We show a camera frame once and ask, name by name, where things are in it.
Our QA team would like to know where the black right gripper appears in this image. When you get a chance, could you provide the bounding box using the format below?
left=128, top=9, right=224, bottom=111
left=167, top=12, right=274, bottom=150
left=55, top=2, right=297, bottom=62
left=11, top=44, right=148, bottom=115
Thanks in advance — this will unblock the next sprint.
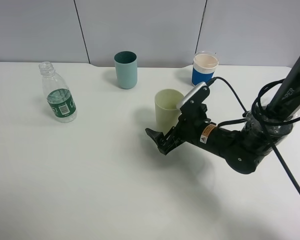
left=145, top=86, right=217, bottom=155

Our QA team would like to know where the light green plastic cup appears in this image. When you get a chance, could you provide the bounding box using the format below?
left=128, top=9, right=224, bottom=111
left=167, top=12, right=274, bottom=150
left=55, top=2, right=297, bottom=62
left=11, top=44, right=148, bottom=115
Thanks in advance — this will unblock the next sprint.
left=154, top=89, right=184, bottom=135

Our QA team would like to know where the clear plastic water bottle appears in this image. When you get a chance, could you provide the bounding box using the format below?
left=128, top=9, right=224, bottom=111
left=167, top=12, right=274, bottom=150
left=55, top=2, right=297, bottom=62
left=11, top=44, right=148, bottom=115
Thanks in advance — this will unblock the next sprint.
left=38, top=61, right=77, bottom=123

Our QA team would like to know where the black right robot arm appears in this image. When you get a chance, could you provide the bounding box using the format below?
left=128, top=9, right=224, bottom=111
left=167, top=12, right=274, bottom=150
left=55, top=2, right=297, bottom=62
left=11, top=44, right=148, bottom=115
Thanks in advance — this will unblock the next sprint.
left=145, top=56, right=300, bottom=175

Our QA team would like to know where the teal plastic cup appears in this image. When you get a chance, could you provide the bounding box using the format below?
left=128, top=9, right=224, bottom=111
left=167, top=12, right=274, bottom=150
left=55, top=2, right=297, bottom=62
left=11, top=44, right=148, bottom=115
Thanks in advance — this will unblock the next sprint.
left=114, top=51, right=138, bottom=90

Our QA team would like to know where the blue sleeved paper cup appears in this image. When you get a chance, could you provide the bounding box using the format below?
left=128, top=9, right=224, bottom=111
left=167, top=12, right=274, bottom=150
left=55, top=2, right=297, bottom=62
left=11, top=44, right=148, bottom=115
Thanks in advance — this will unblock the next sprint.
left=191, top=51, right=219, bottom=86

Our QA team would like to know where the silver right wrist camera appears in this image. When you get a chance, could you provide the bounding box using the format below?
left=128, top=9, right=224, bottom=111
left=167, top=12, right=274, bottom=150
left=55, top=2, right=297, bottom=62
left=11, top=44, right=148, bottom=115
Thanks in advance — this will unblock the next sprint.
left=176, top=82, right=207, bottom=109

